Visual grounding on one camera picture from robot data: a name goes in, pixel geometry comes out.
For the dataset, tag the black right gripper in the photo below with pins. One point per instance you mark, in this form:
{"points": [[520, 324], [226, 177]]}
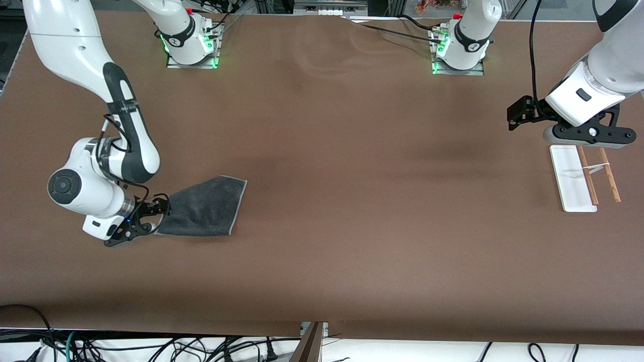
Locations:
{"points": [[142, 208]]}

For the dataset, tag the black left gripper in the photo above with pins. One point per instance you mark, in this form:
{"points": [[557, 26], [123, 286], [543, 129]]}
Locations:
{"points": [[534, 111]]}

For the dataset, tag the grey towel pink underside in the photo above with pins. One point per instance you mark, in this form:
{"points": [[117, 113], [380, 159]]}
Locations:
{"points": [[206, 211]]}

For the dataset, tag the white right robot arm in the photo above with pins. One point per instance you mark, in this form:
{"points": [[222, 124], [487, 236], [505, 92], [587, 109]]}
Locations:
{"points": [[65, 45]]}

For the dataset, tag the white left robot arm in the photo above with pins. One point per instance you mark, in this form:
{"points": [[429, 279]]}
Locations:
{"points": [[614, 65]]}

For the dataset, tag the white base wooden towel rack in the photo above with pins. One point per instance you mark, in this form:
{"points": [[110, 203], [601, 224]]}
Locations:
{"points": [[571, 186]]}

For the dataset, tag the colourful snack packs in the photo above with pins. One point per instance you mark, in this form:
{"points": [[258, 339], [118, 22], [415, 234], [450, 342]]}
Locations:
{"points": [[435, 5]]}

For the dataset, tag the white flat sheet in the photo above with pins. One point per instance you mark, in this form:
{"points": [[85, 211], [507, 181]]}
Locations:
{"points": [[375, 19]]}

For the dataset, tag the brown table cover sheet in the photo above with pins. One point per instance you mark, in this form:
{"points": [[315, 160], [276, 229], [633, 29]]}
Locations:
{"points": [[352, 251]]}

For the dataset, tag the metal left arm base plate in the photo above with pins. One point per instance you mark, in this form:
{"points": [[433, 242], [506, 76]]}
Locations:
{"points": [[473, 72]]}

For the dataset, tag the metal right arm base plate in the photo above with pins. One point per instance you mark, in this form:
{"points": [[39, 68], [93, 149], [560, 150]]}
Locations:
{"points": [[173, 64]]}

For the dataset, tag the brown wooden post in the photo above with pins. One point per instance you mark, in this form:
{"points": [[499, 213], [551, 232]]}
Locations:
{"points": [[309, 347]]}

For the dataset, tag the small metal bracket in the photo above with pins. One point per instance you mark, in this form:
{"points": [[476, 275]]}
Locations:
{"points": [[325, 329]]}

